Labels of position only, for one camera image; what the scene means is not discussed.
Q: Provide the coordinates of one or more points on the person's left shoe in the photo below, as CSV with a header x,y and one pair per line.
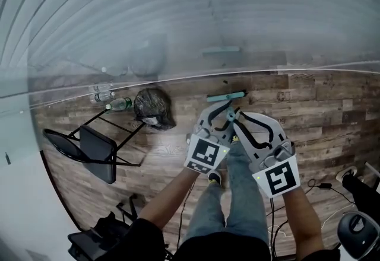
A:
x,y
214,177

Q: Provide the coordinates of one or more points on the clear plastic bottle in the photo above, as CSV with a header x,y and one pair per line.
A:
x,y
102,96

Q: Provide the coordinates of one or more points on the green label plastic bottle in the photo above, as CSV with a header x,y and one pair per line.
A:
x,y
120,104

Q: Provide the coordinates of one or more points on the black mesh office chair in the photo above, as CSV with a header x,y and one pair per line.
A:
x,y
98,239

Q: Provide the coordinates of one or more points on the person's right shoe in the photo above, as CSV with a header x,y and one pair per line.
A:
x,y
235,139

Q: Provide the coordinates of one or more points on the small dark wall fixture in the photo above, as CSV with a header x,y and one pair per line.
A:
x,y
8,159

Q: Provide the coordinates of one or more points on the black garbage bag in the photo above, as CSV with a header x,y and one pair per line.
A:
x,y
154,107

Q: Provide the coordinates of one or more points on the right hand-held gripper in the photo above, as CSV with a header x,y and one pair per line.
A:
x,y
280,179

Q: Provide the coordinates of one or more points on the person's left forearm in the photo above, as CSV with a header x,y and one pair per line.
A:
x,y
169,197

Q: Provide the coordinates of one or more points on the person's right forearm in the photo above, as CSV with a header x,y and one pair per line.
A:
x,y
302,221

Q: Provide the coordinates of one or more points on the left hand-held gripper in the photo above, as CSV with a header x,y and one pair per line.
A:
x,y
205,153

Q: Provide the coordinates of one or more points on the black folding chair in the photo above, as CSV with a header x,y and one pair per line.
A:
x,y
98,153

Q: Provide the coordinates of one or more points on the person's black top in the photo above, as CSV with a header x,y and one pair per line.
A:
x,y
222,248

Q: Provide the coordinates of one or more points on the person's right leg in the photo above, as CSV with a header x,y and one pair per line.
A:
x,y
246,194

